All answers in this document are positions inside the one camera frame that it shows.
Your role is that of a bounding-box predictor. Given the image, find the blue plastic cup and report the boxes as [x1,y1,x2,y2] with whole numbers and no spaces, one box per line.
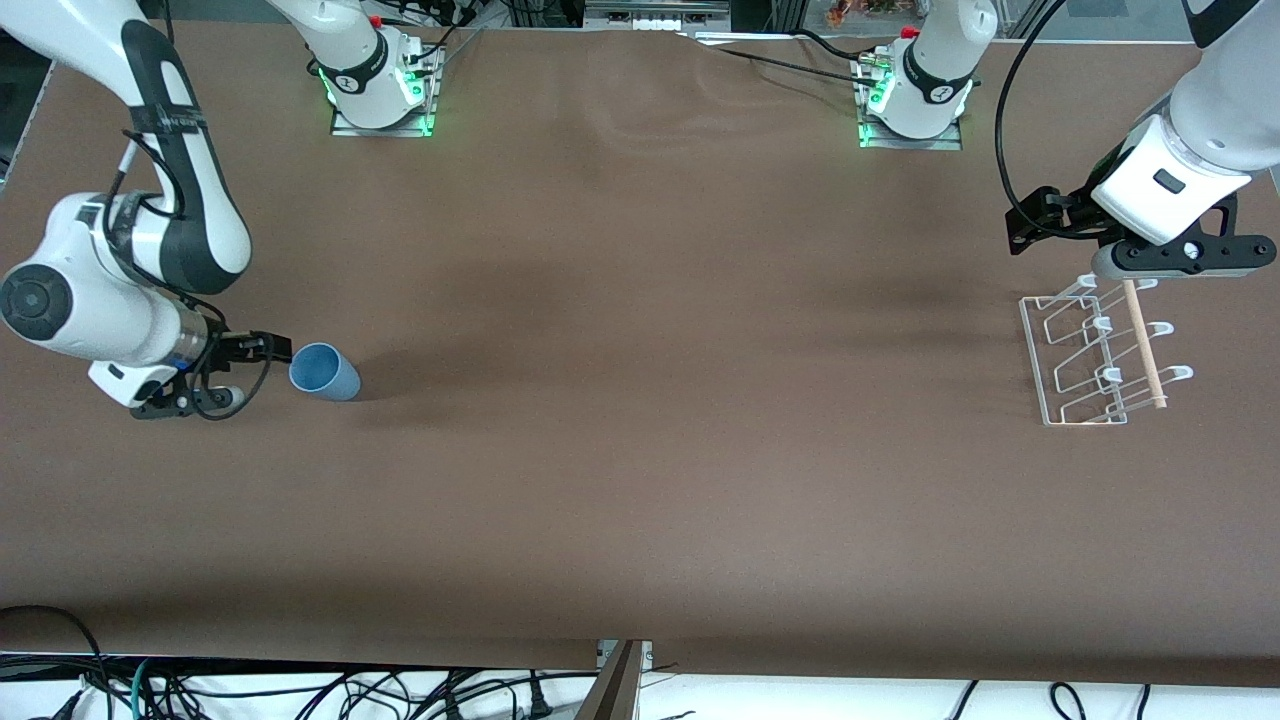
[288,342,362,403]

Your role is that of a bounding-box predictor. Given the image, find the wooden table beam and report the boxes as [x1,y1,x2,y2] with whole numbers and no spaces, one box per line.
[575,640,643,720]

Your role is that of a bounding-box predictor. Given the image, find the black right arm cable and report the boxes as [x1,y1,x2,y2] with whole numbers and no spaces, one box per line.
[120,130,277,421]

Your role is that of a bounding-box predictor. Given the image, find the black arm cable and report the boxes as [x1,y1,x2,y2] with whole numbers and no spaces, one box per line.
[120,130,277,421]
[995,0,1101,241]

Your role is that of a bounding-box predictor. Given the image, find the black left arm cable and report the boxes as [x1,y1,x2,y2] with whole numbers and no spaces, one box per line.
[995,0,1101,241]

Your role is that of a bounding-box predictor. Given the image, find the white wire cup rack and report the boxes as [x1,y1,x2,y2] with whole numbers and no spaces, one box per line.
[1018,275,1195,428]

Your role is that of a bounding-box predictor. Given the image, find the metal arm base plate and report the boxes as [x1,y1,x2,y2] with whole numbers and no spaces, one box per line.
[330,45,438,138]
[858,55,964,151]

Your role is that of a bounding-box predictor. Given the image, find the black looped floor cable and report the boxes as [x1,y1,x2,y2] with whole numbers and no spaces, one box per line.
[0,605,111,720]

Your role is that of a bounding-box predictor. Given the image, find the black cable across table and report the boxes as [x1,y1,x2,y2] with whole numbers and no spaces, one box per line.
[690,28,891,91]

